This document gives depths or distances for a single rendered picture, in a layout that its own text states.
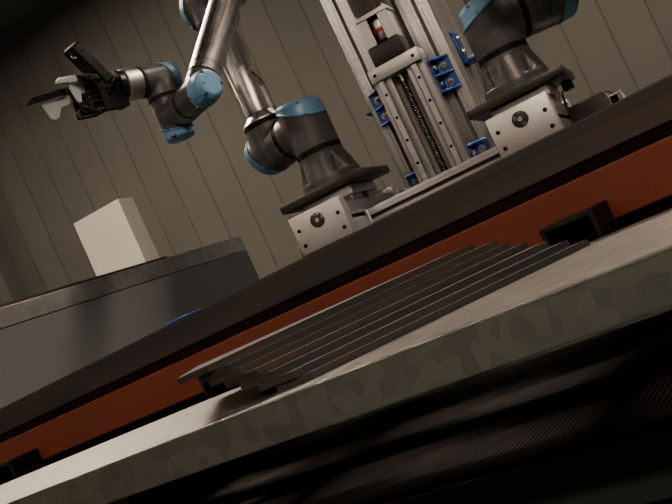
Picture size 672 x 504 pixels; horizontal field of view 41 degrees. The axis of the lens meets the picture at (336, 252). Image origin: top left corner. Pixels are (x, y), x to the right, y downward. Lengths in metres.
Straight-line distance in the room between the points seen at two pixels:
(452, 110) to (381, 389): 1.68
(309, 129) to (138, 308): 0.58
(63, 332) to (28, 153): 4.21
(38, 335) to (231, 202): 3.49
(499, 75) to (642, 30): 2.78
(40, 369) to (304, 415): 1.33
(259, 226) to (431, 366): 4.71
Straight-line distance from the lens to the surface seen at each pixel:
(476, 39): 2.04
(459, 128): 2.20
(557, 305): 0.51
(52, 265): 6.08
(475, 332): 0.54
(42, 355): 1.92
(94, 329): 2.01
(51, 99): 2.11
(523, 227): 0.85
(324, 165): 2.12
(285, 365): 0.66
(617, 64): 4.73
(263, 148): 2.25
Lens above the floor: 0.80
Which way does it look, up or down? 2 degrees up
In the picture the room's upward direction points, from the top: 25 degrees counter-clockwise
